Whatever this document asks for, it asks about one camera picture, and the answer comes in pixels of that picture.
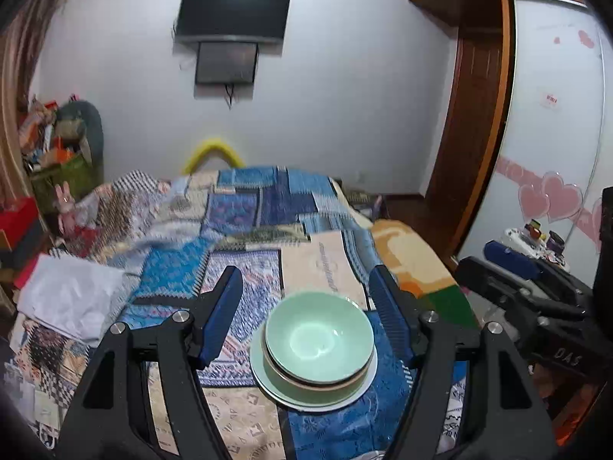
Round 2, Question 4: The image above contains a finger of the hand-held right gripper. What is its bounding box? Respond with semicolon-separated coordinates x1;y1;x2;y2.
484;241;593;298
454;256;593;319

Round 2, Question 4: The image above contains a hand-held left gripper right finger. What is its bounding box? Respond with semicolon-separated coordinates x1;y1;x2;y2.
369;264;559;460

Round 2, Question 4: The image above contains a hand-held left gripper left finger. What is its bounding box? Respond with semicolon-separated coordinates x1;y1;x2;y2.
55;265;245;460

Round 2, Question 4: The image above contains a green bowl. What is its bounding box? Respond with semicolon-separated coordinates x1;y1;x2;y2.
265;291;375;385

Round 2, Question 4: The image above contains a white plate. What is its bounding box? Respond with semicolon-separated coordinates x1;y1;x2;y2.
249;328;379;413

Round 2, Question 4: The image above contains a green plate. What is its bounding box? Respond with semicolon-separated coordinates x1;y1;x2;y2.
251;335;372;406

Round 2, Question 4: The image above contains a person's right forearm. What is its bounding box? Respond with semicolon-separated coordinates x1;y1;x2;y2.
529;361;604;446

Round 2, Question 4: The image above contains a white suitcase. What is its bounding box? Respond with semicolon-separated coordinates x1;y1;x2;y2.
500;227;570;269

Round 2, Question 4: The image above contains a pile of small trinkets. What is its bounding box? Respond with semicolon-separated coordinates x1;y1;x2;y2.
524;219;566;257

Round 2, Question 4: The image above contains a beige orange fleece blanket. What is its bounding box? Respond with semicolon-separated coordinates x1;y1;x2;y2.
371;218;482;331

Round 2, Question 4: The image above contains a white sliding wardrobe door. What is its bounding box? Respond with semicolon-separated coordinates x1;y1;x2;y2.
455;0;613;274

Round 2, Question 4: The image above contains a blue patchwork blanket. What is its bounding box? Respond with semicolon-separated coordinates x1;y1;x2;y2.
0;165;480;460

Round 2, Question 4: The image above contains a wooden door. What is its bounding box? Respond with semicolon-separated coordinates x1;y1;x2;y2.
424;29;508;250

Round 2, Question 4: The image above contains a white cloth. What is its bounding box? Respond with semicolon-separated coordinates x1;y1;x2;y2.
16;254;126;341

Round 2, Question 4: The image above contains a pink bunny toy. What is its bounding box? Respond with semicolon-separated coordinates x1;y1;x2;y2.
54;182;77;231

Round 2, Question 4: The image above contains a green storage box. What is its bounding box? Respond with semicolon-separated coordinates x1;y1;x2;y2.
30;151;92;207

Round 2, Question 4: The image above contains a grey plush cushion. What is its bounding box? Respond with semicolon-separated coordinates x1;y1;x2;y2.
55;100;105;183

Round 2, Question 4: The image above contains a red box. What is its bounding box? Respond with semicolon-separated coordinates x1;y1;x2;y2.
0;196;41;250

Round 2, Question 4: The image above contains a striped brown curtain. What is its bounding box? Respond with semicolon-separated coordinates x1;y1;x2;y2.
0;0;72;202

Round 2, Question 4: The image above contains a black wall television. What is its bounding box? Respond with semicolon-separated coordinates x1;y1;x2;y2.
175;0;292;45

